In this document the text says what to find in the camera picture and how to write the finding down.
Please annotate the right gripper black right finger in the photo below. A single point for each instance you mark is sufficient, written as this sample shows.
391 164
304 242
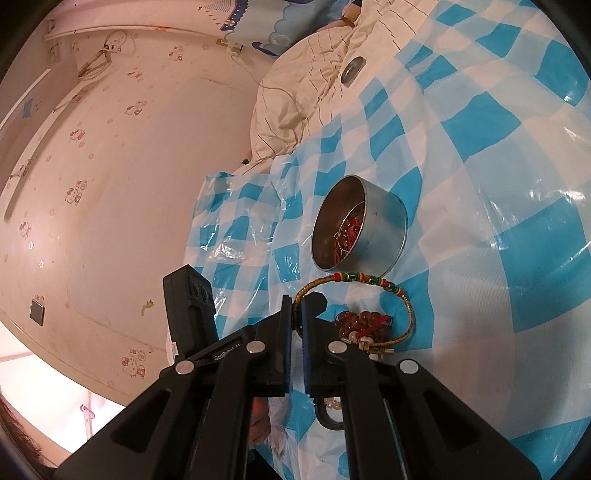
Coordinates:
400 422

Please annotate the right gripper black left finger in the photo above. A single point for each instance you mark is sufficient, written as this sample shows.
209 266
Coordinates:
195 425

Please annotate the person left hand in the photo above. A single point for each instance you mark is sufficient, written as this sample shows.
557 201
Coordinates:
259 426

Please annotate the round silver metal tin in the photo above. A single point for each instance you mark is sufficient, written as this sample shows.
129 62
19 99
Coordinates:
360 227

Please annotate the blue white checkered plastic sheet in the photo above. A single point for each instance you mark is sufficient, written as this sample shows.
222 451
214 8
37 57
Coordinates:
481 126

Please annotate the beige grid pattern pillow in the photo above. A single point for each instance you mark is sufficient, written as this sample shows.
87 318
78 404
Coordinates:
303 90

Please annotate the silver tin lid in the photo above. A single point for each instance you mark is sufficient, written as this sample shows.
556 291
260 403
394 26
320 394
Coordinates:
352 70

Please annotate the blue whale pattern curtain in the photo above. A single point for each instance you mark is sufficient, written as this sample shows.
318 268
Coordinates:
273 26

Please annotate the white grid pattern duvet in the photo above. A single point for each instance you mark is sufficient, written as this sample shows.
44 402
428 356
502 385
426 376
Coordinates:
382 29

